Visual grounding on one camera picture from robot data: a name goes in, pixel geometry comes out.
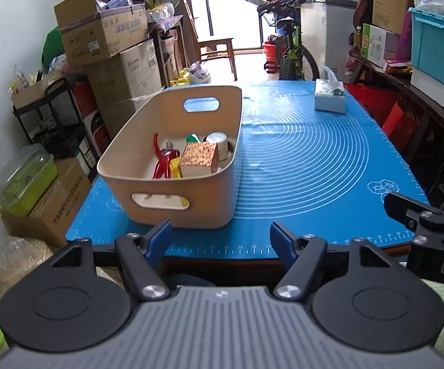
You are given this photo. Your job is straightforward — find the black metal rack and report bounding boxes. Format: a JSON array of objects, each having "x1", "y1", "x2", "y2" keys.
[{"x1": 13, "y1": 77, "x2": 92, "y2": 159}]

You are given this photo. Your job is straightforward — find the clear plastic bag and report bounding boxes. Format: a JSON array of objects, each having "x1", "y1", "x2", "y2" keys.
[{"x1": 0, "y1": 236, "x2": 53, "y2": 296}]

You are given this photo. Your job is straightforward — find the pink packet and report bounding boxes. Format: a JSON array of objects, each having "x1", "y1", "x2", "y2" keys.
[{"x1": 397, "y1": 23, "x2": 413, "y2": 62}]

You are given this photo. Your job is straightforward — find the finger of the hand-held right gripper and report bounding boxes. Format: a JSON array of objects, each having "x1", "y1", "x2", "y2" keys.
[{"x1": 384, "y1": 191, "x2": 444, "y2": 235}]

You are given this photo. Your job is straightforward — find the dark wooden cabinet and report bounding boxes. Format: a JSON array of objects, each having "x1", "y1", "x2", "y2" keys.
[{"x1": 149, "y1": 23, "x2": 186, "y2": 85}]

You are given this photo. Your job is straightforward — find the green lidded container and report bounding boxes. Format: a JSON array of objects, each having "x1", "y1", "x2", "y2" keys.
[{"x1": 0, "y1": 143, "x2": 59, "y2": 216}]

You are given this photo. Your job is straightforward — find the green bag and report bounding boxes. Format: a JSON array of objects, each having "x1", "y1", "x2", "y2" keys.
[{"x1": 42, "y1": 27, "x2": 65, "y2": 70}]

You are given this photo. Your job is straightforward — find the beige plastic basket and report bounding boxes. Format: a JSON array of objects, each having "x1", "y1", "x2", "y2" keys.
[{"x1": 97, "y1": 85, "x2": 243, "y2": 229}]

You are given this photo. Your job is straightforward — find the printed cardboard box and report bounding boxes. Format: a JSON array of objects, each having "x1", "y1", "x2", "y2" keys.
[{"x1": 1, "y1": 157, "x2": 92, "y2": 248}]

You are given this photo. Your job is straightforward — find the open cardboard box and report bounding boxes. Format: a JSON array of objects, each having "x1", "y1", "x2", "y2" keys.
[{"x1": 54, "y1": 0, "x2": 149, "y2": 68}]

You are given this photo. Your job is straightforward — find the white chest freezer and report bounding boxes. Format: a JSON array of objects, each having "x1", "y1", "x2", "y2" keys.
[{"x1": 301, "y1": 0, "x2": 357, "y2": 81}]

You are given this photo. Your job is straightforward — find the dark wooden side table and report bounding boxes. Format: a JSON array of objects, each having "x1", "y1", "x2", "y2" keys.
[{"x1": 349, "y1": 52, "x2": 444, "y2": 193}]

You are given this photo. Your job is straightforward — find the yellow toy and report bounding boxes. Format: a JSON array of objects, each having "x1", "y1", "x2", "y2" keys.
[{"x1": 169, "y1": 157, "x2": 190, "y2": 206}]

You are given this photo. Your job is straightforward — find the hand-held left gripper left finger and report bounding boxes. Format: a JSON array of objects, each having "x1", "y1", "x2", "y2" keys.
[{"x1": 50, "y1": 219, "x2": 173, "y2": 302}]

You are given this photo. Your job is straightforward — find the red white box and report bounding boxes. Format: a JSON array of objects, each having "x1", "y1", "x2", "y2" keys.
[{"x1": 72, "y1": 81, "x2": 111, "y2": 158}]

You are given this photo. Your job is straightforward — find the tall brown cardboard box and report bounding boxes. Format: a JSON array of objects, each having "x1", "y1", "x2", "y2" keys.
[{"x1": 372, "y1": 0, "x2": 417, "y2": 35}]

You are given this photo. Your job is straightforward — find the blue silicone mat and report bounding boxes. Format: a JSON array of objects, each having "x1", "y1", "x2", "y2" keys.
[{"x1": 66, "y1": 81, "x2": 432, "y2": 260}]

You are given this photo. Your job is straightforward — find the white tissue pack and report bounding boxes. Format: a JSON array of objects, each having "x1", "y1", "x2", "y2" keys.
[{"x1": 314, "y1": 65, "x2": 347, "y2": 114}]

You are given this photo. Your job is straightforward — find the red gift bags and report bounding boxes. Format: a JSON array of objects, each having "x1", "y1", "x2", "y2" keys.
[{"x1": 345, "y1": 82, "x2": 418, "y2": 150}]

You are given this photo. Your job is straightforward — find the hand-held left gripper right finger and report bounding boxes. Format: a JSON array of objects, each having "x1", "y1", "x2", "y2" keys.
[{"x1": 270, "y1": 221, "x2": 394, "y2": 301}]

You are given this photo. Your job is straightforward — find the red bucket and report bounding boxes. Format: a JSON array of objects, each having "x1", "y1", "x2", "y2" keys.
[{"x1": 263, "y1": 42, "x2": 280, "y2": 62}]

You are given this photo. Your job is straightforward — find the patterned gold box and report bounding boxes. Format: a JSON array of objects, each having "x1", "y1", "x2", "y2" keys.
[{"x1": 179, "y1": 141, "x2": 220, "y2": 177}]

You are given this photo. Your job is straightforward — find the wooden chair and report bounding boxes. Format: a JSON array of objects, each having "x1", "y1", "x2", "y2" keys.
[{"x1": 181, "y1": 0, "x2": 238, "y2": 81}]

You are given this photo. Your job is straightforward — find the teal storage bin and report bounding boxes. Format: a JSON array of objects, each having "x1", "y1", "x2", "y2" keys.
[{"x1": 407, "y1": 7, "x2": 444, "y2": 85}]

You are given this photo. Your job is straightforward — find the green black bicycle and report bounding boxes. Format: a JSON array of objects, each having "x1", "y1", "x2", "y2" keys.
[{"x1": 245, "y1": 0, "x2": 320, "y2": 81}]

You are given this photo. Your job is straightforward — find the small cardboard box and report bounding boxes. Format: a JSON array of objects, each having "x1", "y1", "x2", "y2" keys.
[{"x1": 11, "y1": 70, "x2": 65, "y2": 110}]

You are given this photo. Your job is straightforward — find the red figure toy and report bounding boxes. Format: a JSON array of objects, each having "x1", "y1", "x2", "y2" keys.
[{"x1": 153, "y1": 134, "x2": 182, "y2": 179}]

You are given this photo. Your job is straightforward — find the large taped cardboard box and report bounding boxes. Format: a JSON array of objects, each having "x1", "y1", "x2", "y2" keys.
[{"x1": 87, "y1": 38, "x2": 165, "y2": 139}]

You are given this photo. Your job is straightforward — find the green white carton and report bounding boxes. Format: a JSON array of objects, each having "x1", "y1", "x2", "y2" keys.
[{"x1": 361, "y1": 23, "x2": 399, "y2": 68}]

